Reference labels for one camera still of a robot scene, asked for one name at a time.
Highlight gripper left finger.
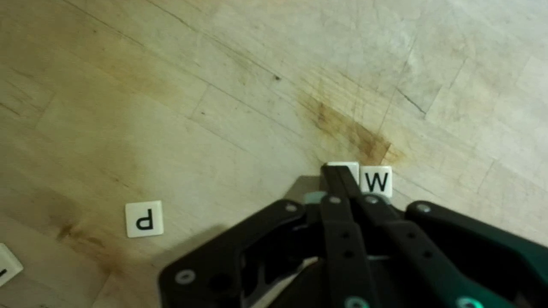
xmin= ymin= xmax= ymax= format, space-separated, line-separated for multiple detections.
xmin=158 ymin=165 xmax=379 ymax=308

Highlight white block with letter P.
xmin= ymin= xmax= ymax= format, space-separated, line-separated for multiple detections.
xmin=125 ymin=200 xmax=164 ymax=238

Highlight white block with letter W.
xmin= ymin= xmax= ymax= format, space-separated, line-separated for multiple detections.
xmin=359 ymin=166 xmax=393 ymax=199

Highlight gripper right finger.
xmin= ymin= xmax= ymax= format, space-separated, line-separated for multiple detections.
xmin=340 ymin=166 xmax=548 ymax=308

